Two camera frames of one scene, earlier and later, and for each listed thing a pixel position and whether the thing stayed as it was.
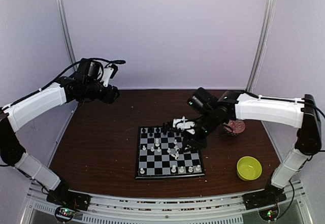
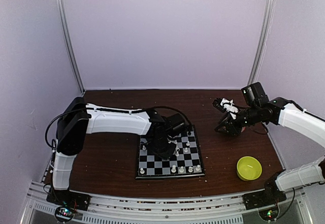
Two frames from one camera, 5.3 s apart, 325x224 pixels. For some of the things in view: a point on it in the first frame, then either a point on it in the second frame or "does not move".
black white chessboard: [158, 155] does not move
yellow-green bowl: [249, 168] does not move
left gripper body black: [92, 92] → [160, 147]
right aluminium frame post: [264, 34] does not move
